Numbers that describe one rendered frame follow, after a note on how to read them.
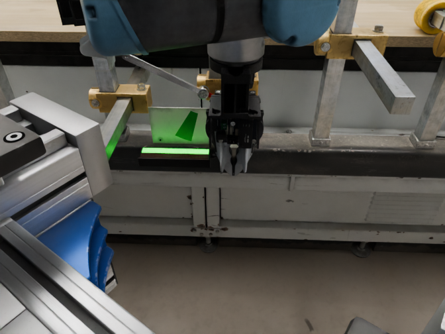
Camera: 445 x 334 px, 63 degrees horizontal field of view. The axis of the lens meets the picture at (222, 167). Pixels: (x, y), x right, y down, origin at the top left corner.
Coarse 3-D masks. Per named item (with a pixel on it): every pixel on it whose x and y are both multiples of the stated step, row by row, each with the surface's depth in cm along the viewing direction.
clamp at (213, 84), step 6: (198, 78) 80; (204, 78) 80; (210, 78) 79; (216, 78) 79; (198, 84) 80; (204, 84) 80; (210, 84) 80; (216, 84) 79; (210, 90) 80; (252, 90) 80
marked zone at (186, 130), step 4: (192, 112) 84; (188, 116) 85; (192, 116) 85; (196, 116) 85; (188, 120) 85; (192, 120) 85; (196, 120) 85; (184, 124) 86; (188, 124) 86; (192, 124) 86; (180, 128) 87; (184, 128) 87; (188, 128) 87; (192, 128) 87; (180, 132) 87; (184, 132) 87; (188, 132) 87; (192, 132) 87; (180, 136) 88; (184, 136) 88; (188, 136) 88; (192, 136) 88
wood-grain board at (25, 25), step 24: (0, 0) 120; (24, 0) 120; (48, 0) 120; (360, 0) 120; (384, 0) 120; (408, 0) 120; (0, 24) 100; (24, 24) 100; (48, 24) 100; (360, 24) 100; (384, 24) 100; (408, 24) 100
